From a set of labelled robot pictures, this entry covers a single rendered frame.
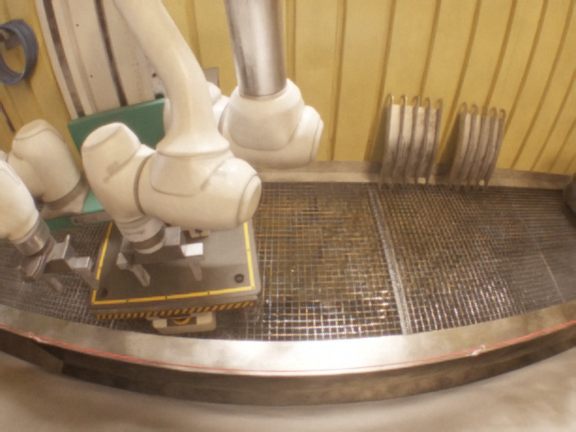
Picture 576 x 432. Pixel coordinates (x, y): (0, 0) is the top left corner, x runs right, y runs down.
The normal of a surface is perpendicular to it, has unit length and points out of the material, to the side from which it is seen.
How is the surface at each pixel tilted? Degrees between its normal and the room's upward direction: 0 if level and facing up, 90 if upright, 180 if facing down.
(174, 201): 65
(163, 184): 60
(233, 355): 1
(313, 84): 87
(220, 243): 0
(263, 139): 95
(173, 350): 1
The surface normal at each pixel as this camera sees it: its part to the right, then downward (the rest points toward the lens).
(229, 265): 0.00, -0.69
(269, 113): 0.13, 0.31
